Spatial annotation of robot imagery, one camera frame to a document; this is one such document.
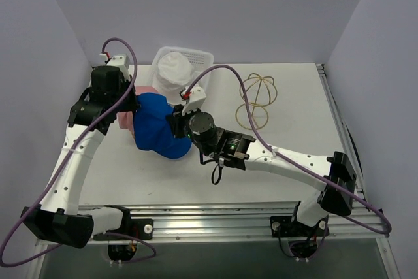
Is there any blue baseball cap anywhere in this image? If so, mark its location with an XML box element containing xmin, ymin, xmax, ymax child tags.
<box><xmin>133</xmin><ymin>93</ymin><xmax>191</xmax><ymax>159</ymax></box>

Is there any pink baseball cap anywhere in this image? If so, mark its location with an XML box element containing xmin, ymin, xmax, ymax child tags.
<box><xmin>117</xmin><ymin>86</ymin><xmax>159</xmax><ymax>136</ymax></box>

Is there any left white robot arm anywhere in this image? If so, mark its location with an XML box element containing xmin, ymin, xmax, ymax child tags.
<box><xmin>21</xmin><ymin>65</ymin><xmax>138</xmax><ymax>248</ymax></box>

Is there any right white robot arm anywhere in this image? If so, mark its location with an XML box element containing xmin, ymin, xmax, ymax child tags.
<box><xmin>166</xmin><ymin>105</ymin><xmax>356</xmax><ymax>235</ymax></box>

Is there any white bucket hat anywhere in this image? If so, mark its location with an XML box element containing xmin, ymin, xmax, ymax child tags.
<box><xmin>152</xmin><ymin>52</ymin><xmax>193</xmax><ymax>93</ymax></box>

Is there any white plastic basket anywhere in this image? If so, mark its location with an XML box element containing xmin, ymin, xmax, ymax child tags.
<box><xmin>147</xmin><ymin>46</ymin><xmax>214</xmax><ymax>101</ymax></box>

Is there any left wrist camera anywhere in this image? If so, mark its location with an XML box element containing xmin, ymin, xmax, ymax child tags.
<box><xmin>99</xmin><ymin>52</ymin><xmax>130</xmax><ymax>80</ymax></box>

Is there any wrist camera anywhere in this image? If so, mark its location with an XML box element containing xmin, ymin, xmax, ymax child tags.
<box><xmin>99</xmin><ymin>52</ymin><xmax>130</xmax><ymax>80</ymax></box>
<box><xmin>180</xmin><ymin>86</ymin><xmax>206</xmax><ymax>116</ymax></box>

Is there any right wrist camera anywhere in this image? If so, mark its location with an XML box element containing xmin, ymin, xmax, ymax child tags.
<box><xmin>180</xmin><ymin>86</ymin><xmax>206</xmax><ymax>116</ymax></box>

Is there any gold wire hat stand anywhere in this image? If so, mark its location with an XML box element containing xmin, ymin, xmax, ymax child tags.
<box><xmin>234</xmin><ymin>73</ymin><xmax>278</xmax><ymax>130</ymax></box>

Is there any aluminium mounting rail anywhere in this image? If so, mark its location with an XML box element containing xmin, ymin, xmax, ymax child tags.
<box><xmin>78</xmin><ymin>205</ymin><xmax>389</xmax><ymax>246</ymax></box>

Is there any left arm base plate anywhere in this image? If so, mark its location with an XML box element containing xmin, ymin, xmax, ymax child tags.
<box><xmin>125</xmin><ymin>218</ymin><xmax>154</xmax><ymax>240</ymax></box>

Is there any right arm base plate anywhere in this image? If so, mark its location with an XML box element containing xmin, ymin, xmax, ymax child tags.
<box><xmin>269</xmin><ymin>216</ymin><xmax>330</xmax><ymax>238</ymax></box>

